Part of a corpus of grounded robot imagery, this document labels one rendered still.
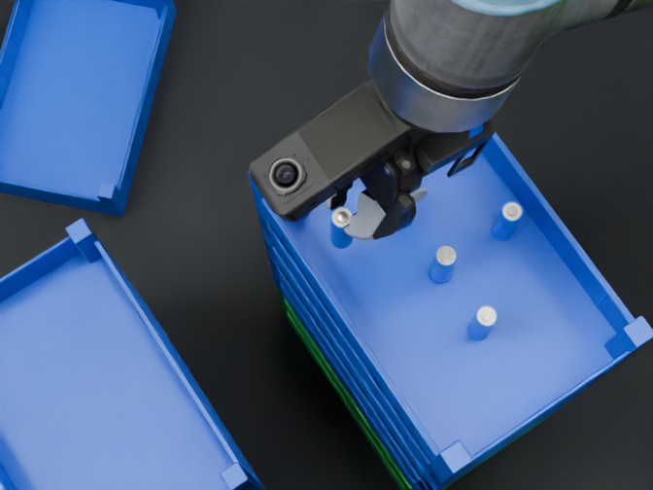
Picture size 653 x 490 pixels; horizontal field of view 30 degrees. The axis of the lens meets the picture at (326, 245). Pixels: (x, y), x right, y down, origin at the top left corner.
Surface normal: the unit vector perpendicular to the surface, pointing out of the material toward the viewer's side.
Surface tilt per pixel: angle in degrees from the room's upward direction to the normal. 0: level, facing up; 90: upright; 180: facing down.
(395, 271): 0
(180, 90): 0
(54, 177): 0
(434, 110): 79
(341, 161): 12
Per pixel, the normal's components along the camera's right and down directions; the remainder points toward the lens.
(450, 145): 0.20, -0.39
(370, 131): -0.21, -0.16
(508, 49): 0.25, 0.91
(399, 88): -0.66, 0.62
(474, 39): -0.25, 0.87
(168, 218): -0.01, -0.25
